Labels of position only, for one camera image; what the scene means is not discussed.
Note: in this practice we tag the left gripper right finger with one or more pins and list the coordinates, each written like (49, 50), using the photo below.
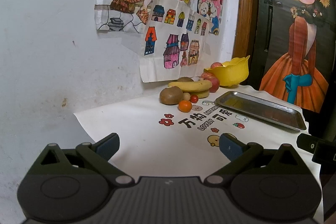
(253, 158)

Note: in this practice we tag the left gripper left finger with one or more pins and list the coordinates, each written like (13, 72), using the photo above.
(85, 165)

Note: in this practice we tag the yellow banana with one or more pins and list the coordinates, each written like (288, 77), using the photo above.
(192, 86)
(202, 94)

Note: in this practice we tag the red apple front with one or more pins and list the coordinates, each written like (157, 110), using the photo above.
(215, 82)

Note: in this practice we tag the red cherry tomato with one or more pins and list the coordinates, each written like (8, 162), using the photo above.
(194, 98)

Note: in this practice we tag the small orange tangerine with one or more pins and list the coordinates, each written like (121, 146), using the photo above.
(185, 106)

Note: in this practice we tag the small beige longan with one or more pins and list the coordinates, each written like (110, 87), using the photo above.
(186, 96)

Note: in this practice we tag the brown kiwi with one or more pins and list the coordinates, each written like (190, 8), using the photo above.
(171, 96)
(185, 79)

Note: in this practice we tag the metal tray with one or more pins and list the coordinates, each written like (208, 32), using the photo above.
(262, 109)

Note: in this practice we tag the white printed table cloth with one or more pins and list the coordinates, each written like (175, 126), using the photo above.
(171, 153)

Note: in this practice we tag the yellow flower-shaped bowl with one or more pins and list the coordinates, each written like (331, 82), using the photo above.
(232, 72)

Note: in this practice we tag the apple inside yellow bowl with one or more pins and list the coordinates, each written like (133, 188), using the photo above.
(216, 65)

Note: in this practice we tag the houses drawing paper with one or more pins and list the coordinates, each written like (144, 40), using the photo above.
(174, 42)

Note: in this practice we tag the bubblegum girl poster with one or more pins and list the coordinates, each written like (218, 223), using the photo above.
(294, 77)

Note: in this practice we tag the brown wooden door frame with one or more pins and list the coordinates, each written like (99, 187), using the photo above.
(246, 28)

